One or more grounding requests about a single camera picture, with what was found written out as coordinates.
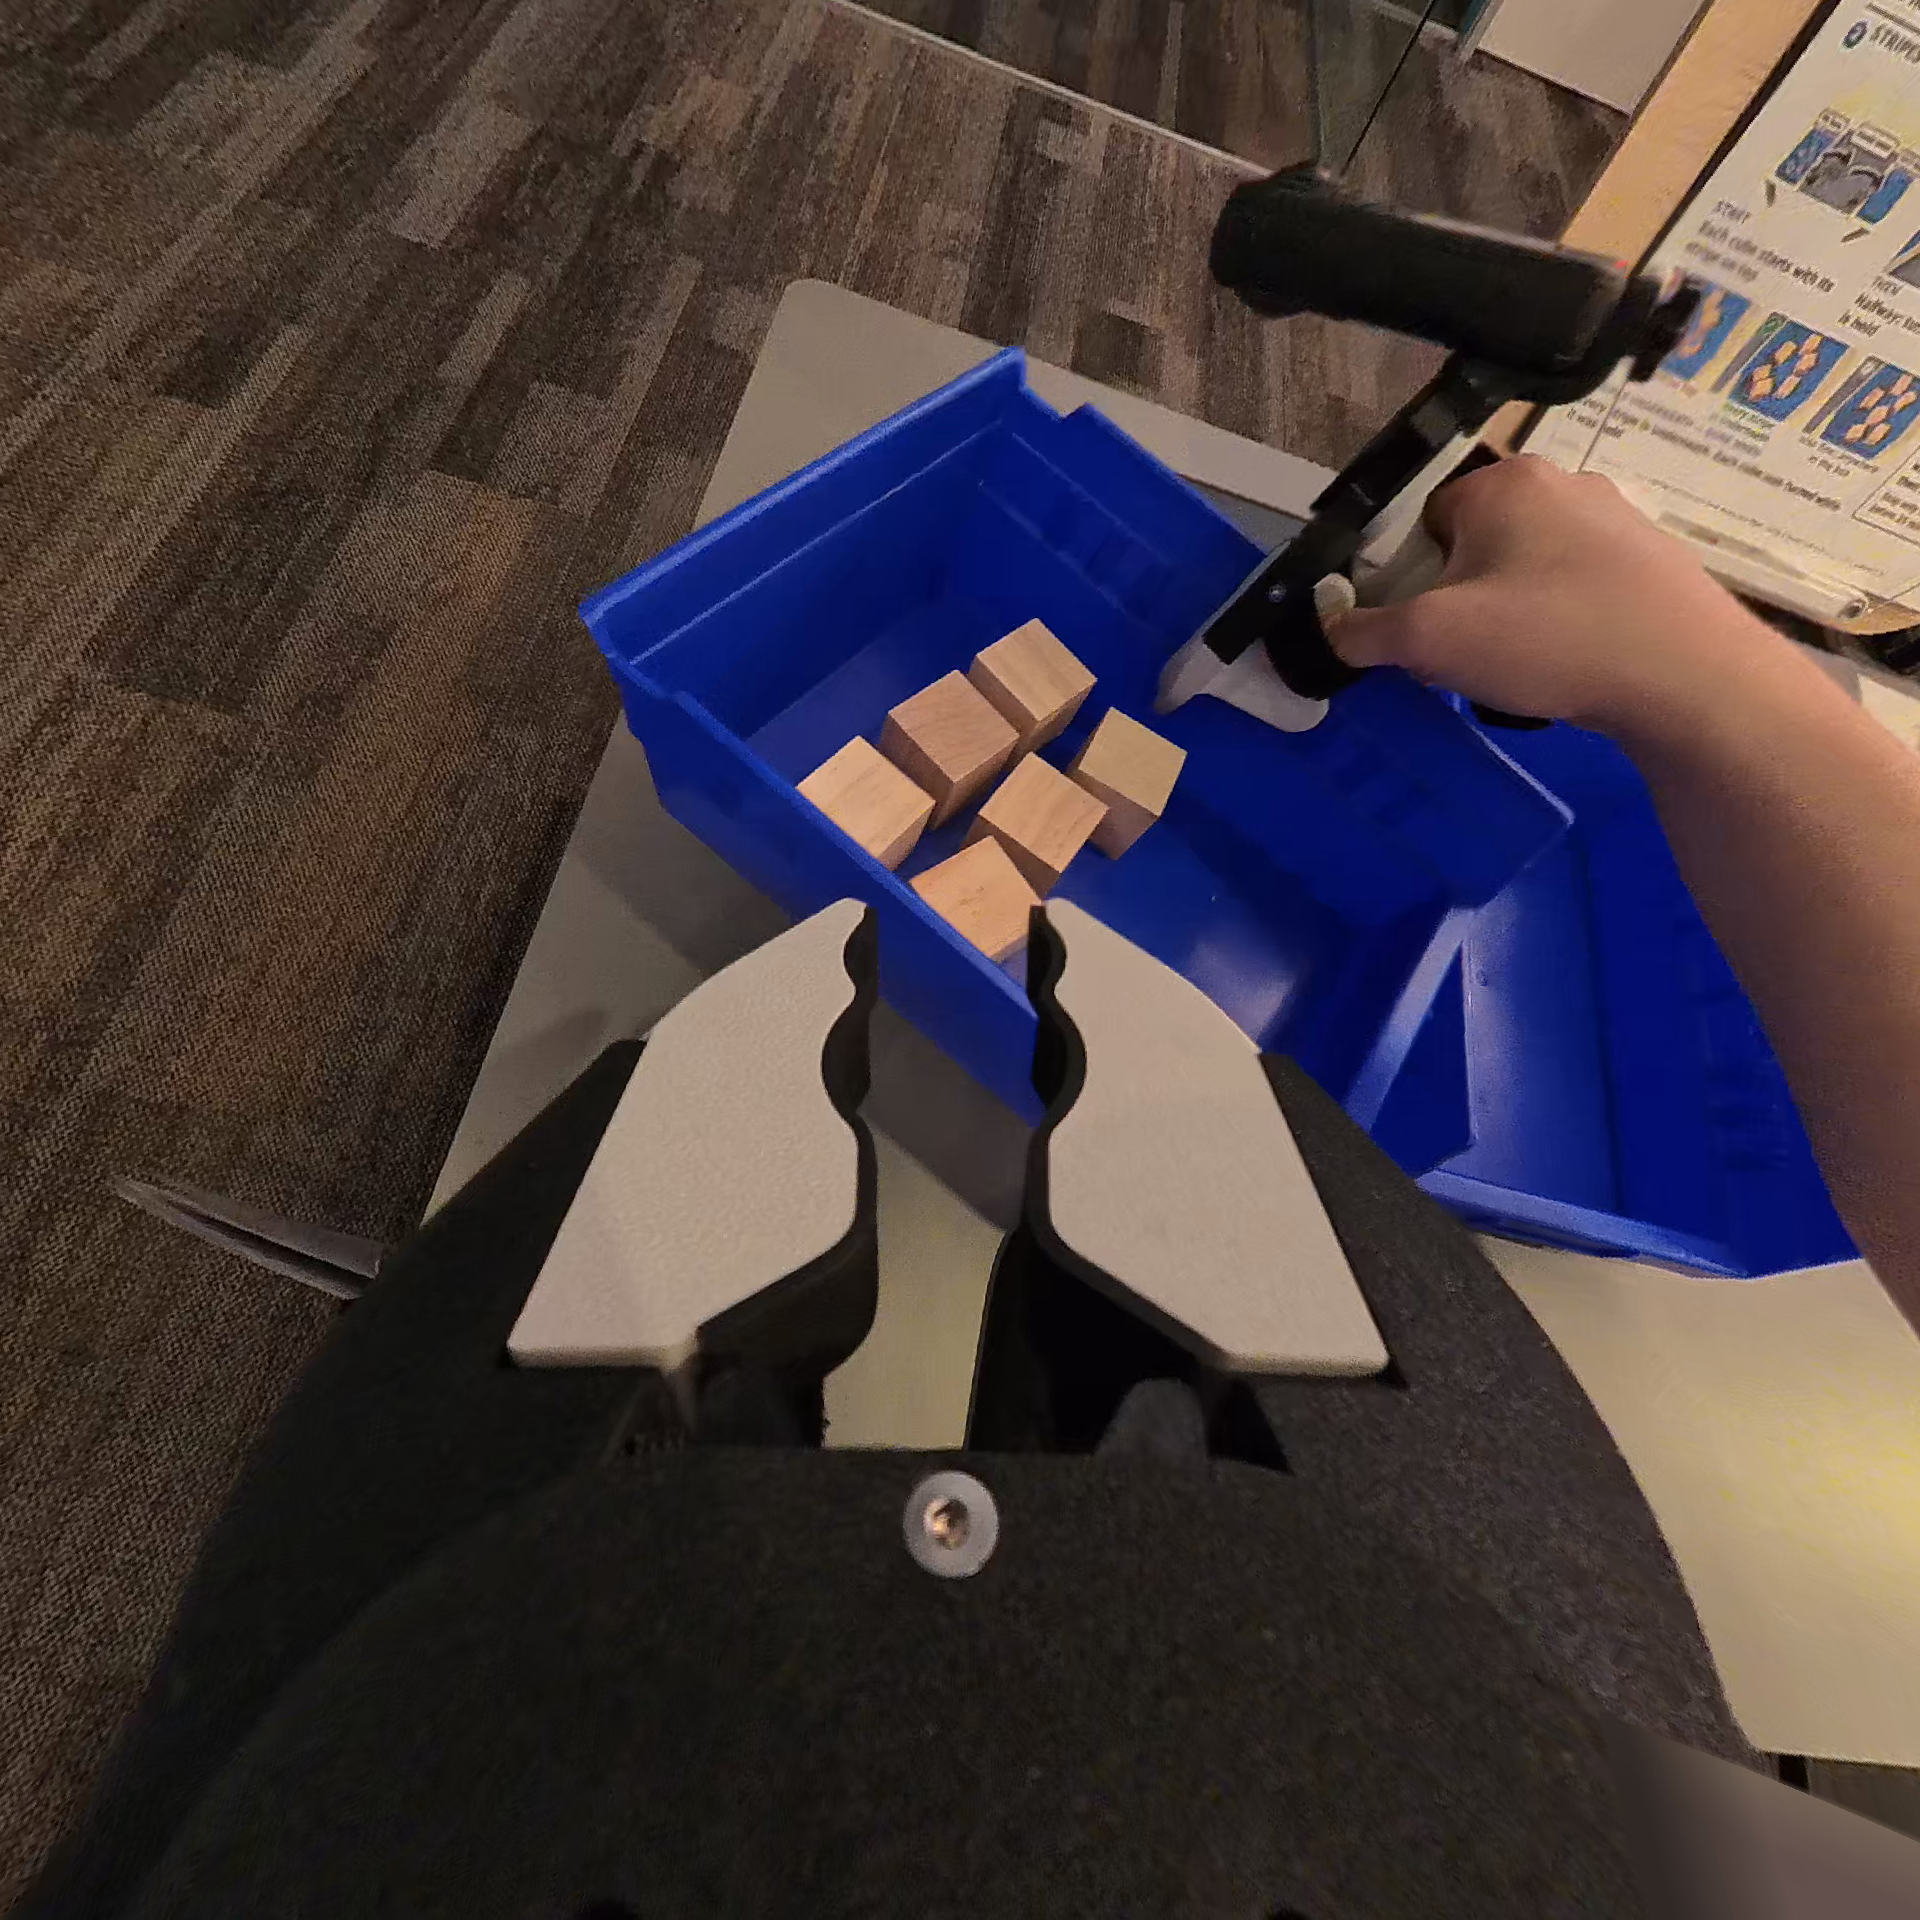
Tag printed instruction sheet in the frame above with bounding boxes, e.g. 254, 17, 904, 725
1523, 0, 1920, 589

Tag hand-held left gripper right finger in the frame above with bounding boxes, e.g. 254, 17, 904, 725
1024, 897, 1394, 1383

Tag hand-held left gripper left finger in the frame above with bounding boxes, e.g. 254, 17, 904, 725
507, 897, 883, 1378

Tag person's right forearm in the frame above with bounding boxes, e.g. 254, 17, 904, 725
1628, 598, 1920, 1329

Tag blue plastic bin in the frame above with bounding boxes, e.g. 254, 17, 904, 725
1341, 681, 1864, 1279
575, 347, 1576, 1125

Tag wooden document stand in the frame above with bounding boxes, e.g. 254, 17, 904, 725
1523, 0, 1920, 641

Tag person's right hand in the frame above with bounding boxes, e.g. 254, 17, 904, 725
1324, 454, 1778, 740

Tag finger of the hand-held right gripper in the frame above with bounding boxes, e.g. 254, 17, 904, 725
1152, 645, 1334, 735

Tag cluster of wooden cubes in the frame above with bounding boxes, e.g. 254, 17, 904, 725
795, 618, 1190, 964

